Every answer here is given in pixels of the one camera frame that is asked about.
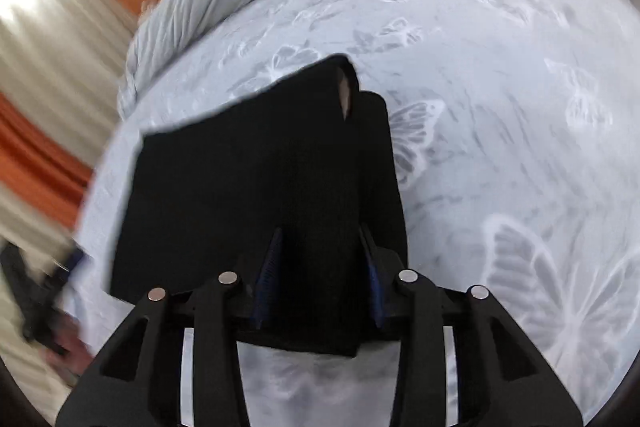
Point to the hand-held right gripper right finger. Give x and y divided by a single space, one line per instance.
374 289

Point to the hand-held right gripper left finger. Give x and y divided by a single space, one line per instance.
267 279

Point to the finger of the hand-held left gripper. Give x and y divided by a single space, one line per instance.
72 262

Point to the black pants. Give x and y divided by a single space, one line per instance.
250 187

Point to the person's left hand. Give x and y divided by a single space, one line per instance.
72 347

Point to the cream curtain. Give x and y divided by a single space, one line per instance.
25 217
55 42

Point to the orange curtain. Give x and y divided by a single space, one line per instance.
35 152

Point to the bed with butterfly sheet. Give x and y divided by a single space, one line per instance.
500 82

